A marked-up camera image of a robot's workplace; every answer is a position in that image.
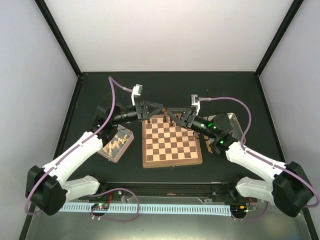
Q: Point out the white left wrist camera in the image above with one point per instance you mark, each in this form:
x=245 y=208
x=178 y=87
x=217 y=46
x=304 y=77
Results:
x=136 y=92

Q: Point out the left circuit board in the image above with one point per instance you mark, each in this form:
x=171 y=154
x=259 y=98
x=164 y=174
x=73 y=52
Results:
x=100 y=206

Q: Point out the black mounting rail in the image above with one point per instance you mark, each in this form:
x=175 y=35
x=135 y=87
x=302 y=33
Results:
x=228 y=192

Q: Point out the light wooden chess pieces pile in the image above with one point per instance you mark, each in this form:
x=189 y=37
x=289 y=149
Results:
x=112 y=149

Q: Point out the circuit board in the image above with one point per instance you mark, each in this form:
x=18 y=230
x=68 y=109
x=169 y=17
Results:
x=100 y=206
x=242 y=209

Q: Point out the wooden chess board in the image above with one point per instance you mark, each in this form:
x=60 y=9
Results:
x=165 y=146

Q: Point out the black frame post right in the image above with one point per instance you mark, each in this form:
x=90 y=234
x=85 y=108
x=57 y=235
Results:
x=283 y=27

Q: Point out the light blue cable duct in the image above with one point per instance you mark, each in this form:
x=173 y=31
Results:
x=167 y=209

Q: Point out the black frame post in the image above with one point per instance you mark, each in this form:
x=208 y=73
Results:
x=283 y=27
x=46 y=13

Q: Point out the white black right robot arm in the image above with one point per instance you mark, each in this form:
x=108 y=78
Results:
x=284 y=185

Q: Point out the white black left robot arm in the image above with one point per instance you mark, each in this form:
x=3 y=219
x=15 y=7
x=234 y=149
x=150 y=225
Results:
x=49 y=187

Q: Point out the right circuit board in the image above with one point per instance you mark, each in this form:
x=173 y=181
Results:
x=242 y=209

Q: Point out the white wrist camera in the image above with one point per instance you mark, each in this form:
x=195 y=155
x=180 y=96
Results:
x=136 y=92
x=195 y=103

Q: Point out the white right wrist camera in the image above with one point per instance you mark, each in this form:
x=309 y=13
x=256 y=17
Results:
x=195 y=103

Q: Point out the black frame post left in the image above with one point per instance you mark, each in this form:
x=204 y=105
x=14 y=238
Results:
x=46 y=13

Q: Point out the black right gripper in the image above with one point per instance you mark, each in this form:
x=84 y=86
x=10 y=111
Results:
x=187 y=111

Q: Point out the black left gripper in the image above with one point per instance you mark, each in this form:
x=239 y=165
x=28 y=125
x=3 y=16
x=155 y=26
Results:
x=142 y=104

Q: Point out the gold metal tin tray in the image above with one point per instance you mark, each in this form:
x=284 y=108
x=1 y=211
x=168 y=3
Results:
x=236 y=132

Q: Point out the pink metal tin tray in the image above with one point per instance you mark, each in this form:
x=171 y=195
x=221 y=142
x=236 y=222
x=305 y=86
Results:
x=121 y=130

